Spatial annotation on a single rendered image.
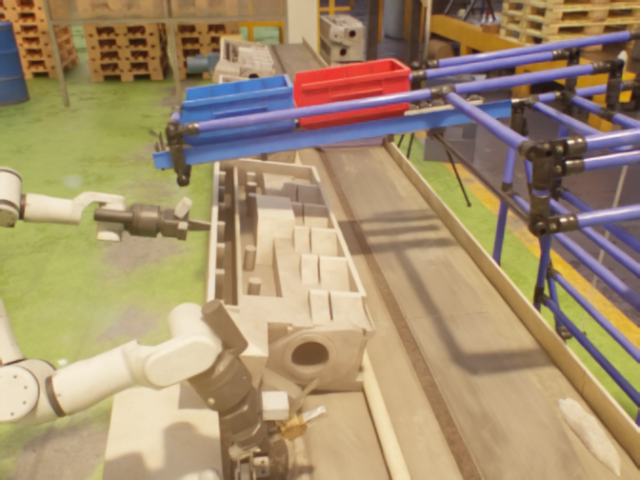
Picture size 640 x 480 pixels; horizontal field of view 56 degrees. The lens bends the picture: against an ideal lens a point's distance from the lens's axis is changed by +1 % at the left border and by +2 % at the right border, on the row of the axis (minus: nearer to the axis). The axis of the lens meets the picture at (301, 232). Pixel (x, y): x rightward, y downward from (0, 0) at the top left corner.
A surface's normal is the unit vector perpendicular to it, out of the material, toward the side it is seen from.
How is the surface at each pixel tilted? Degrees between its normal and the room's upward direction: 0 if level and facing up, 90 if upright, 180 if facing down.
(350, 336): 90
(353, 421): 0
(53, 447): 0
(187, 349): 85
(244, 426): 90
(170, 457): 0
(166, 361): 85
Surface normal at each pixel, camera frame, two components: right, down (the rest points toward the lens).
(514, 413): -0.02, -0.90
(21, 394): 0.13, -0.11
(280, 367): 0.11, 0.43
